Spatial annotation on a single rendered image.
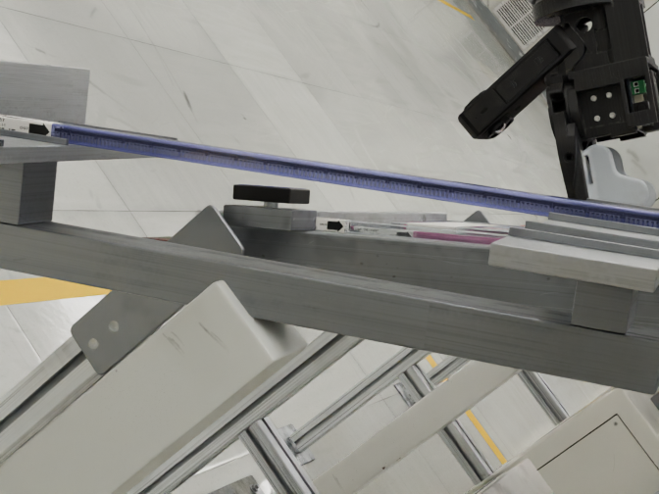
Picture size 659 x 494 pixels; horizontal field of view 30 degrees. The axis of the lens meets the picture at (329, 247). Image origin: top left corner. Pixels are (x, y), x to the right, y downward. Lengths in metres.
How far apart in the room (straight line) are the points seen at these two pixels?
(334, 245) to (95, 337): 0.21
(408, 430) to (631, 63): 1.20
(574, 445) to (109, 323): 1.54
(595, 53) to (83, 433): 0.50
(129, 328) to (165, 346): 0.26
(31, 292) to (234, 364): 1.51
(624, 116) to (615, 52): 0.05
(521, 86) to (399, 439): 1.16
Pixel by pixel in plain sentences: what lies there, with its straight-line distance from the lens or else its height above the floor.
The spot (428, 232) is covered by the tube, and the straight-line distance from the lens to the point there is 1.04.
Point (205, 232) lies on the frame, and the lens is 0.97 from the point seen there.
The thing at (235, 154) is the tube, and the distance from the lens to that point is 0.74.
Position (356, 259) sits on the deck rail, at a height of 0.81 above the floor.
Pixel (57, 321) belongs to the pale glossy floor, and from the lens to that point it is 2.22.
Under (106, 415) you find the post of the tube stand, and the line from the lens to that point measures 0.78.
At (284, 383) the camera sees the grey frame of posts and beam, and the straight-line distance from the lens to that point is 1.78.
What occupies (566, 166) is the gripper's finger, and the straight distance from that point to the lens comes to 0.97.
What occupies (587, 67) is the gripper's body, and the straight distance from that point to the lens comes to 1.01.
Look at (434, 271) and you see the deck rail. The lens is 0.94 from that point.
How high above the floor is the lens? 1.11
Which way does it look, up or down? 18 degrees down
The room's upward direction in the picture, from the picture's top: 50 degrees clockwise
